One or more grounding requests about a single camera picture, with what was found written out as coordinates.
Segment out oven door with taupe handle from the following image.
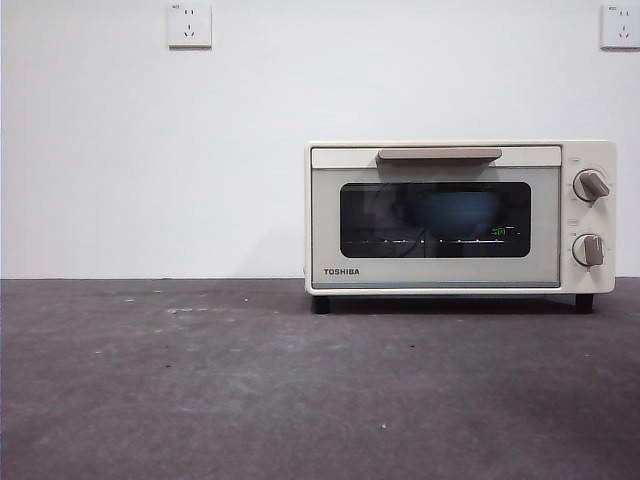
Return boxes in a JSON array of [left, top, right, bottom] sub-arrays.
[[309, 144, 562, 290]]

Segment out blue ribbed bowl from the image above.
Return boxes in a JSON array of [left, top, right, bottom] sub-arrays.
[[414, 192, 499, 236]]

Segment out taupe oven knob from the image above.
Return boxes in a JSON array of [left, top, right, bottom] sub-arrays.
[[572, 168, 612, 203], [571, 233, 606, 267]]

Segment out cream toaster oven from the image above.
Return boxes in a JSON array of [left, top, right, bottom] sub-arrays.
[[303, 139, 618, 315]]

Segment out white wall socket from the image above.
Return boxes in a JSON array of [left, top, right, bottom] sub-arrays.
[[599, 3, 640, 50], [167, 2, 213, 50]]

